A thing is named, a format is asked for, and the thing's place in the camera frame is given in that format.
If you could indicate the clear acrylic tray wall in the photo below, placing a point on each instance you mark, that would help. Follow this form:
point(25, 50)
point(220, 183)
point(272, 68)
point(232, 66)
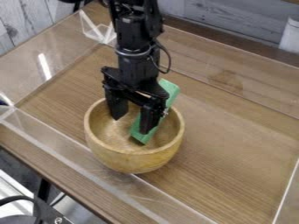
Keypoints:
point(233, 174)

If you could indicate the green rectangular block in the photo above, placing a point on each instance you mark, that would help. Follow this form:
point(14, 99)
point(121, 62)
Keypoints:
point(142, 138)

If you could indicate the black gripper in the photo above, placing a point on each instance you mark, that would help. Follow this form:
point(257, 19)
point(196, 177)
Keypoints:
point(132, 83)

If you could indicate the brown wooden bowl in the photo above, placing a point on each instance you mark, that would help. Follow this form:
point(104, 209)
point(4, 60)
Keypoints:
point(117, 150)

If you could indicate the black table leg bracket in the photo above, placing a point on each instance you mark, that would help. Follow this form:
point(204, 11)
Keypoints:
point(46, 214)

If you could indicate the white cylindrical container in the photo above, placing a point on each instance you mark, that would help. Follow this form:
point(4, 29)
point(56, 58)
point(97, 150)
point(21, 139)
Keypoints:
point(289, 37)

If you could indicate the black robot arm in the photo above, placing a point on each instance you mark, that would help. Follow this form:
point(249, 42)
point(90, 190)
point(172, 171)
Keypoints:
point(137, 23)

